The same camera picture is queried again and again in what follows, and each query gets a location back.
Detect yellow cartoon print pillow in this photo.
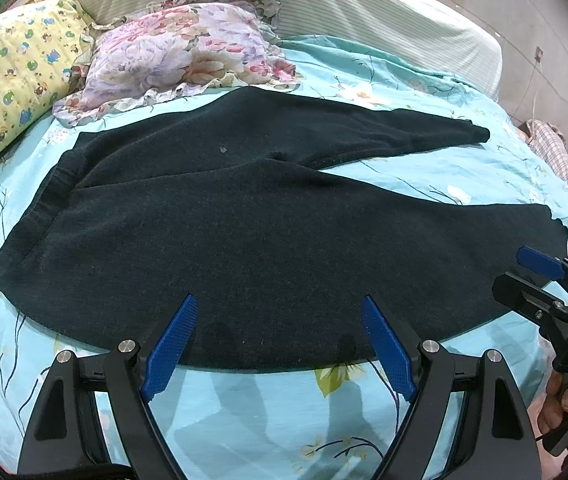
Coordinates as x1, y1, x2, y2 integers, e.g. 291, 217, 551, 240
0, 0, 91, 154

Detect striped padded headboard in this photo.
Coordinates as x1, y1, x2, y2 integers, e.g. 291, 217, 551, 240
77, 0, 503, 99

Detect pink purple floral pillow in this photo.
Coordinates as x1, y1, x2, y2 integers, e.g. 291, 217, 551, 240
52, 0, 298, 127

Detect person's right hand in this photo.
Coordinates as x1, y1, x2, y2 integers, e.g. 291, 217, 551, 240
538, 372, 568, 434

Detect plaid cloth beside bed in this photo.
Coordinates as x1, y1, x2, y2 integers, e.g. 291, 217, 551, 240
522, 119, 568, 185

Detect black knit pants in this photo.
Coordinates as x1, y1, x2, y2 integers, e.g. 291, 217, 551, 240
0, 87, 568, 370

